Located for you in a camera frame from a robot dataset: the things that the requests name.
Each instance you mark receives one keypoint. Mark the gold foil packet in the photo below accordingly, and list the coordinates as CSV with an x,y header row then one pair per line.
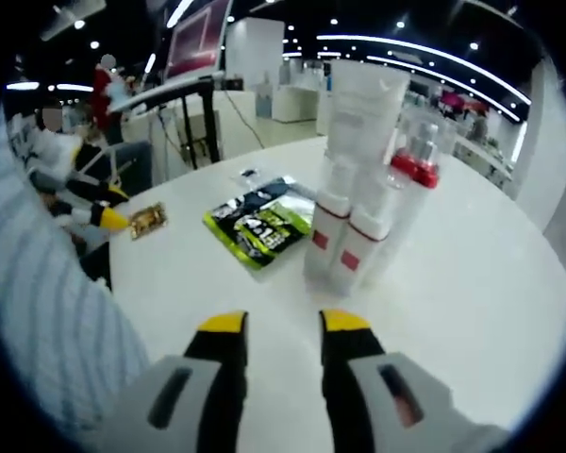
x,y
148,222

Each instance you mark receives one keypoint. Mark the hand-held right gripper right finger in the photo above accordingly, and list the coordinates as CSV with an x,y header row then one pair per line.
x,y
368,406

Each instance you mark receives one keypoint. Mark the row of white office desks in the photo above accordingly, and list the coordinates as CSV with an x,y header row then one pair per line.
x,y
481,156

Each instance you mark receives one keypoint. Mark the ceiling air vent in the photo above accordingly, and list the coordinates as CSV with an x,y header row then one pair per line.
x,y
73,19

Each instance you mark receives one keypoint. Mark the white laptop stand black legs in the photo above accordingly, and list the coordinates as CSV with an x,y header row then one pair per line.
x,y
188,94

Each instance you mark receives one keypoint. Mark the small white sachet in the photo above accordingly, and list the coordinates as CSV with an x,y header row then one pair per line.
x,y
247,175

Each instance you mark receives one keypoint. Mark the silver foil pouch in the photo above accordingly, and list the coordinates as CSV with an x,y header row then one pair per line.
x,y
297,198

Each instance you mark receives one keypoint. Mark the dark green printed pouch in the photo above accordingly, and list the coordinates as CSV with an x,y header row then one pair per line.
x,y
259,231

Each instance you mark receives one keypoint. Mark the clear bottle red collar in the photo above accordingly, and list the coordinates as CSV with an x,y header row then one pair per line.
x,y
427,179

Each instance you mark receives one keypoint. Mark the white skincare tube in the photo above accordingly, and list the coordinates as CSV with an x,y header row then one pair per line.
x,y
363,118

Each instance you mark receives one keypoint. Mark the laptop with red screen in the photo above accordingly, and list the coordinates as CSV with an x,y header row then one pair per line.
x,y
195,38

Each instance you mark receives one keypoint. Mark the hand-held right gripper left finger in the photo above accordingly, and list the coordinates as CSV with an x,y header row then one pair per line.
x,y
184,406

